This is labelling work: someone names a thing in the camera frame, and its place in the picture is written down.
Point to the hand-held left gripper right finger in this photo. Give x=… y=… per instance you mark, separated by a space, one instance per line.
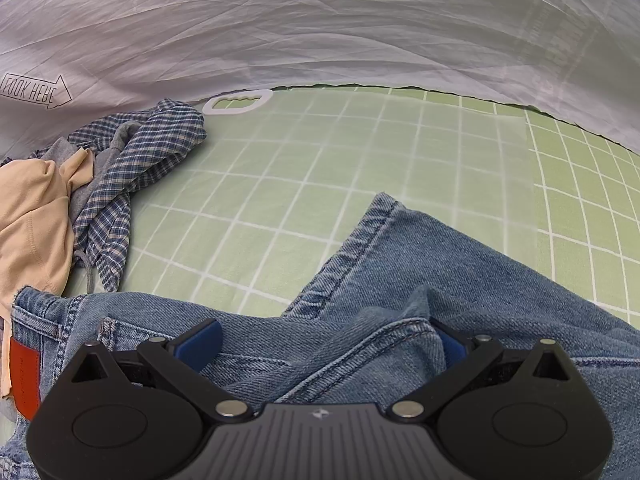
x=453 y=349

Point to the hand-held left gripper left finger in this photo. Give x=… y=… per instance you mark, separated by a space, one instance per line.
x=202 y=344

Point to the blue denim jeans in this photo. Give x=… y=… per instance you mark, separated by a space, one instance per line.
x=350 y=305

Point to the blue plaid shirt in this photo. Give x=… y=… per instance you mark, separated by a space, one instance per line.
x=135 y=160

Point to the green checked bed sheet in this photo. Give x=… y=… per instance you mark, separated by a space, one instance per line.
x=320 y=170

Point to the beige garment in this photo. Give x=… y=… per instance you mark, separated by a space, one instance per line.
x=32 y=220

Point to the grey hooded sweatshirt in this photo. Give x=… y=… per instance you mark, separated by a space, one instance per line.
x=107 y=152

